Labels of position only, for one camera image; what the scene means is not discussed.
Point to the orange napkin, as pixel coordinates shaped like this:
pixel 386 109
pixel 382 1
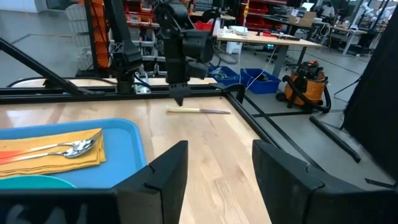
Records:
pixel 62 168

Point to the orange storage rack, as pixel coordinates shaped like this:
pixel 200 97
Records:
pixel 101 37

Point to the blue plastic tray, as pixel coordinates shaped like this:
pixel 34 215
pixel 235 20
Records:
pixel 124 155

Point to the black partition screen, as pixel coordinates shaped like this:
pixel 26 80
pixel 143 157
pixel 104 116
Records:
pixel 373 109

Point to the black aluminium table frame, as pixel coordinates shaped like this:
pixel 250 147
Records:
pixel 93 93

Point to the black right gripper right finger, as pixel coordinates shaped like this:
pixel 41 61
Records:
pixel 295 199

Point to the grey metal base bracket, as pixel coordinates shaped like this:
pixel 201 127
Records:
pixel 142 88

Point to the black corner clamp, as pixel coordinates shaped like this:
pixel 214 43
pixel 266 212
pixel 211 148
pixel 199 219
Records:
pixel 236 88

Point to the teal plate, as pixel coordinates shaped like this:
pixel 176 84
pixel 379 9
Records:
pixel 31 183

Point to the wooden work table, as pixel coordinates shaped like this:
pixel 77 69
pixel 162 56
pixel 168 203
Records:
pixel 264 39

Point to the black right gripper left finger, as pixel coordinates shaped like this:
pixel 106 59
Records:
pixel 149 202

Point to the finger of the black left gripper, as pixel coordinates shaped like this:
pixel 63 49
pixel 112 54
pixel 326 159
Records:
pixel 176 91
pixel 184 91

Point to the blue storage bin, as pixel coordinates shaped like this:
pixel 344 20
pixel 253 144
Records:
pixel 267 87
pixel 231 81

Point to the orange shop vacuum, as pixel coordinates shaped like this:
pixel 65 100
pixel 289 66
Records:
pixel 311 88

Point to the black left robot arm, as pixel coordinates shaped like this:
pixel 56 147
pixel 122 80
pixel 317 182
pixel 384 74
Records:
pixel 124 56

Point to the white container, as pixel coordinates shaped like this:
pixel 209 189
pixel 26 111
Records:
pixel 233 47

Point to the red bin shelf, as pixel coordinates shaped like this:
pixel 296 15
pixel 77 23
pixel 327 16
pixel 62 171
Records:
pixel 256 7

